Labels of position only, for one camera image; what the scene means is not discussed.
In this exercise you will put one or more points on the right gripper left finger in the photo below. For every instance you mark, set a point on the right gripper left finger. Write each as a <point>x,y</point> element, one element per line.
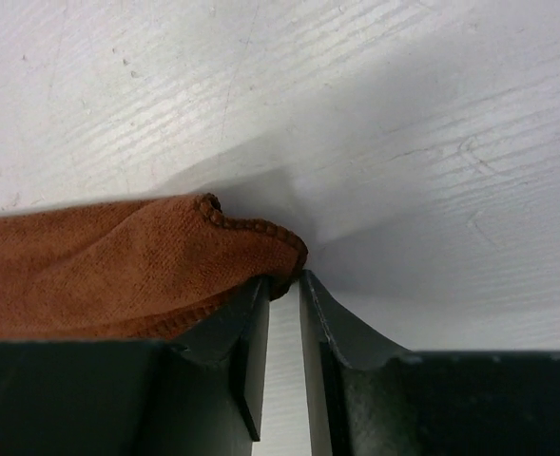
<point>199,394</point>

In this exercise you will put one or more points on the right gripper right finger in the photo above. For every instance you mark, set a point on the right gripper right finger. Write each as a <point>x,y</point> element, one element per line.
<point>367,395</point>

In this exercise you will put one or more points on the rust orange towel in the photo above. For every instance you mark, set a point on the rust orange towel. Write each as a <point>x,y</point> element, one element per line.
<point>134,268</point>

